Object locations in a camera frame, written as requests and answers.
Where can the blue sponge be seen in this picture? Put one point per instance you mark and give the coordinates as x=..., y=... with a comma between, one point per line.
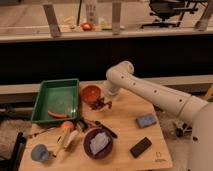
x=146, y=120

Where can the black knife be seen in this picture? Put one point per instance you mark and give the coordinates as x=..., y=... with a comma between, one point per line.
x=98, y=124

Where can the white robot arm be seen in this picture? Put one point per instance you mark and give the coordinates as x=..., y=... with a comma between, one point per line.
x=192, y=110

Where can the white crumpled cloth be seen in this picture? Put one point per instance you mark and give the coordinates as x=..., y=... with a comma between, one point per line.
x=99, y=142

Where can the black office chair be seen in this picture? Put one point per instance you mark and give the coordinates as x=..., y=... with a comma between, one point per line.
x=169, y=13

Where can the black rectangular block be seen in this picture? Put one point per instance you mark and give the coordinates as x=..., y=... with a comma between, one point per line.
x=140, y=147

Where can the green plastic tray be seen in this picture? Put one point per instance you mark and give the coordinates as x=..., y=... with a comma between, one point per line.
x=58, y=96

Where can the orange bowl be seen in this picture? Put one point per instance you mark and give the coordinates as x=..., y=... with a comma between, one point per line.
x=90, y=94

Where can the dark purple grape bunch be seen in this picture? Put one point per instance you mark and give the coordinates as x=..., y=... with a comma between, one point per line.
x=100, y=103

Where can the black chair at left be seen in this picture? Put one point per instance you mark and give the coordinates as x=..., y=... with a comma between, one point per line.
x=16, y=153

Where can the purple bowl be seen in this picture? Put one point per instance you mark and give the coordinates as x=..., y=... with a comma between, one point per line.
x=102, y=154

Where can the red chili pepper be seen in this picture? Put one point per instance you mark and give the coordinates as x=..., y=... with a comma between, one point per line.
x=57, y=115

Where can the small black cylinder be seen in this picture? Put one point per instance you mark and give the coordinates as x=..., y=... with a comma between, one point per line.
x=82, y=125

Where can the red fruit on shelf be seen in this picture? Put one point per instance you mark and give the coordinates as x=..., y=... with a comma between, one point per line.
x=87, y=26

